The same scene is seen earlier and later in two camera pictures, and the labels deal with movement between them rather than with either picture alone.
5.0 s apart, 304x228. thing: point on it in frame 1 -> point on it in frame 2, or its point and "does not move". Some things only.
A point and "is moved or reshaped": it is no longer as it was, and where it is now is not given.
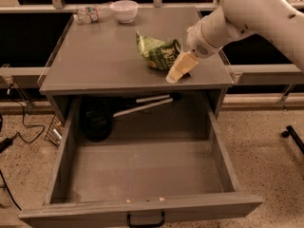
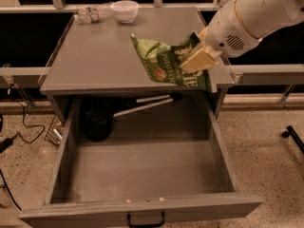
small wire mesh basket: [54, 133] does not move
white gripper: [197, 43] -> [228, 28]
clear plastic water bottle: [94, 13] does not move
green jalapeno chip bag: [159, 54] is moved or reshaped
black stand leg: [290, 130] does not move
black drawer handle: [147, 225] does not move
